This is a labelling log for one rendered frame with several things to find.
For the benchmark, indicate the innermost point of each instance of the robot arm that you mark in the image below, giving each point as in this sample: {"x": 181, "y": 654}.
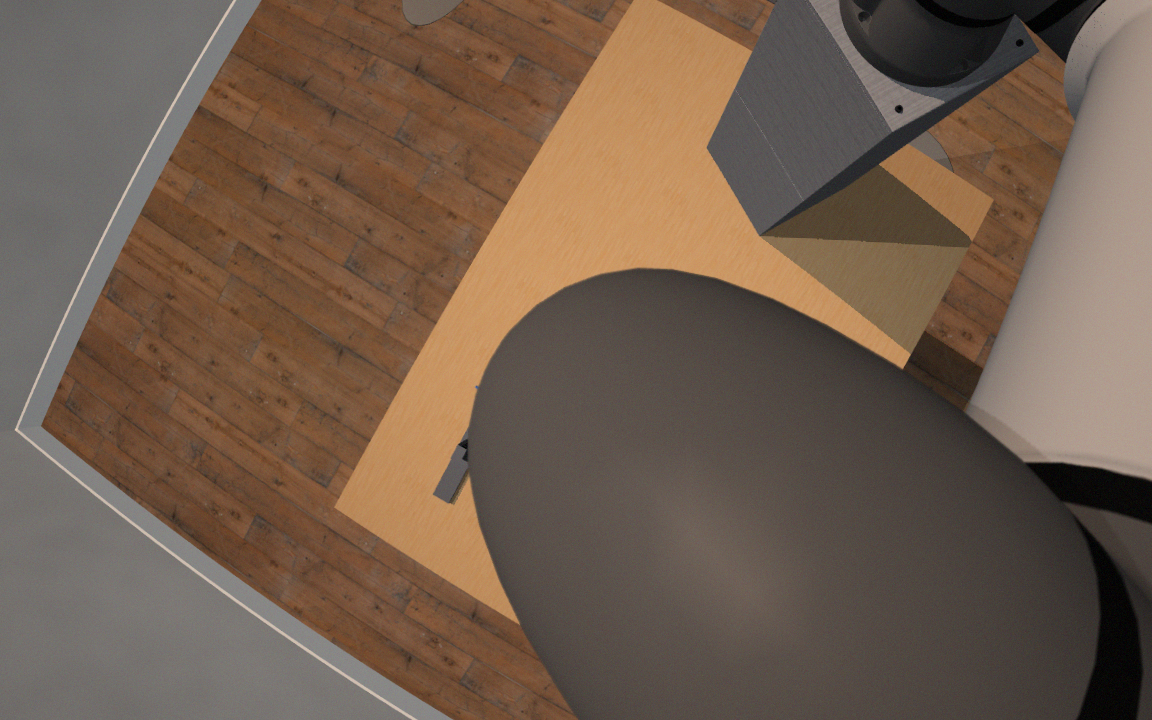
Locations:
{"x": 703, "y": 504}

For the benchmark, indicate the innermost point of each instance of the grey metal rack with black port panel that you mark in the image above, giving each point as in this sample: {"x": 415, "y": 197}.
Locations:
{"x": 454, "y": 472}

